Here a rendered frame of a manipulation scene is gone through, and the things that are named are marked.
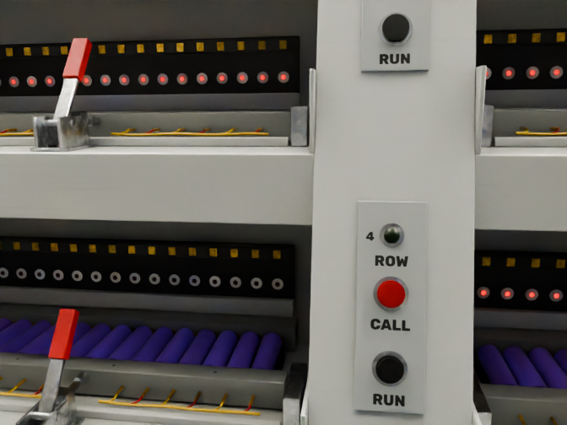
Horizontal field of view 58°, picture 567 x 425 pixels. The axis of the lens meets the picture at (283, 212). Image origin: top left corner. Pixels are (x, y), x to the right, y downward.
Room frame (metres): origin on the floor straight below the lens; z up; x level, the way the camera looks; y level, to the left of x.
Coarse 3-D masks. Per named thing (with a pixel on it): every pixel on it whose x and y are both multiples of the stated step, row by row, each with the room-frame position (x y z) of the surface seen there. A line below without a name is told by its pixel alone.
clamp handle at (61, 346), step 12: (60, 312) 0.37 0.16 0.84; (72, 312) 0.37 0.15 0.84; (60, 324) 0.37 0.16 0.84; (72, 324) 0.37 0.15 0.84; (60, 336) 0.36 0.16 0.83; (72, 336) 0.37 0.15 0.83; (60, 348) 0.36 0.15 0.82; (60, 360) 0.36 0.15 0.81; (48, 372) 0.36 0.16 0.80; (60, 372) 0.36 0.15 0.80; (48, 384) 0.36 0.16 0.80; (48, 396) 0.35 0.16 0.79; (48, 408) 0.35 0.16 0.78
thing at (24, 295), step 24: (0, 288) 0.53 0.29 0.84; (24, 288) 0.52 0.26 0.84; (48, 288) 0.52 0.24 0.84; (216, 312) 0.50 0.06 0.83; (240, 312) 0.49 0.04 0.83; (264, 312) 0.49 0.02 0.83; (288, 312) 0.49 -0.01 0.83; (288, 360) 0.46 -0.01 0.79; (288, 384) 0.37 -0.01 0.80; (144, 408) 0.39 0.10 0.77; (168, 408) 0.39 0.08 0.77; (240, 408) 0.39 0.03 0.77; (264, 408) 0.39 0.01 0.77; (288, 408) 0.35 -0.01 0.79
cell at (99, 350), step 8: (120, 328) 0.48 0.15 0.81; (128, 328) 0.48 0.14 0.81; (112, 336) 0.46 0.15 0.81; (120, 336) 0.47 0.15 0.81; (104, 344) 0.45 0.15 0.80; (112, 344) 0.45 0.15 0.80; (120, 344) 0.46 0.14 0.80; (96, 352) 0.43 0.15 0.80; (104, 352) 0.44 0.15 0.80; (112, 352) 0.45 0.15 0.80
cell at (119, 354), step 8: (136, 328) 0.48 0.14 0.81; (144, 328) 0.48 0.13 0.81; (128, 336) 0.46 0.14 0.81; (136, 336) 0.46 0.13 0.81; (144, 336) 0.47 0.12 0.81; (128, 344) 0.45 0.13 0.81; (136, 344) 0.45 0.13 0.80; (120, 352) 0.43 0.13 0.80; (128, 352) 0.44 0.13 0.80; (136, 352) 0.45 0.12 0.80
